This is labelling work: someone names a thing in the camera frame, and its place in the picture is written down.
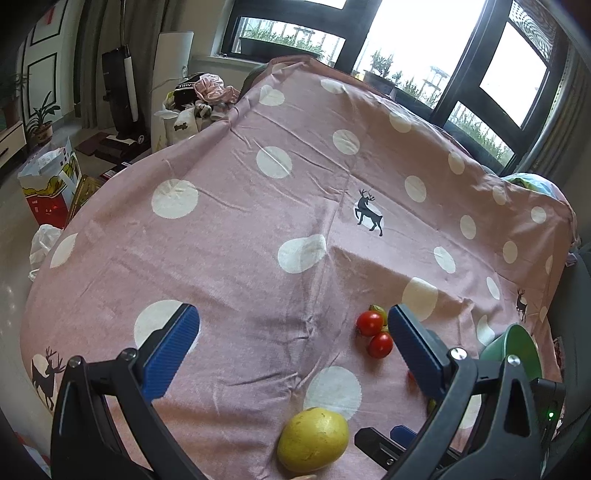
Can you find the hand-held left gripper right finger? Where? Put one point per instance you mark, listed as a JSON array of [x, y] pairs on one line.
[[415, 350]]

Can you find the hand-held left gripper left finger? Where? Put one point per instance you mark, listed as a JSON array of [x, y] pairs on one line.
[[171, 350]]

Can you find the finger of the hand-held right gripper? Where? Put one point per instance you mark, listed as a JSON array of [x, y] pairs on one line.
[[404, 434], [376, 445]]

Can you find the yellow-green pear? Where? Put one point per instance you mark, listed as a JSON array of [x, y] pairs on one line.
[[313, 438]]

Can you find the green bowl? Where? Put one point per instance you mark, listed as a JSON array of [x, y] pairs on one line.
[[517, 341]]

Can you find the person's left hand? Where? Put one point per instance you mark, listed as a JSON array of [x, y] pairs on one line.
[[304, 477]]

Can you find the grey sofa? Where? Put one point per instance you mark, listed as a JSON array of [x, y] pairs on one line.
[[577, 323]]

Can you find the pink polka dot blanket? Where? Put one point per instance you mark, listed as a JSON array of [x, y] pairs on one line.
[[231, 240]]

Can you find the white plastic bag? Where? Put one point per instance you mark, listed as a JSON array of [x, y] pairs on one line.
[[44, 249]]

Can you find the gold flat box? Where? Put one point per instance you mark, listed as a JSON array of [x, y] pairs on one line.
[[85, 196]]

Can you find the teal patterned pillow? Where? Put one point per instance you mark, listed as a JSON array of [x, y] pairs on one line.
[[535, 183]]

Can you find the red and white paper bag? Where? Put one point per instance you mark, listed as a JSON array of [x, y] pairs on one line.
[[46, 184]]

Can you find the dark floor mat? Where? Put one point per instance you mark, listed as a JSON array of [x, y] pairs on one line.
[[108, 145]]

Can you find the white printed bag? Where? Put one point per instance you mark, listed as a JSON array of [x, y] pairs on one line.
[[182, 127]]

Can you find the black cap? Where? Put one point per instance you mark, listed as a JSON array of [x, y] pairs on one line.
[[182, 91]]

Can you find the black upright vacuum cleaner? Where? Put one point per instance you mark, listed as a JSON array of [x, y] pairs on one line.
[[117, 92]]

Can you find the indoor potted plant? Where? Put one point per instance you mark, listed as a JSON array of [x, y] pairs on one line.
[[41, 120]]

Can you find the grey patterned curtain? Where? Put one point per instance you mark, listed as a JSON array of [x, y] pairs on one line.
[[558, 124]]

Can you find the outdoor potted plant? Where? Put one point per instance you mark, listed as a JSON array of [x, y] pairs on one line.
[[383, 74]]

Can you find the black framed window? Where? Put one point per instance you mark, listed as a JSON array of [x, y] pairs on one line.
[[466, 55]]

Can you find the long black planter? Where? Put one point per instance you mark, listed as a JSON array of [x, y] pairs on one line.
[[277, 48]]

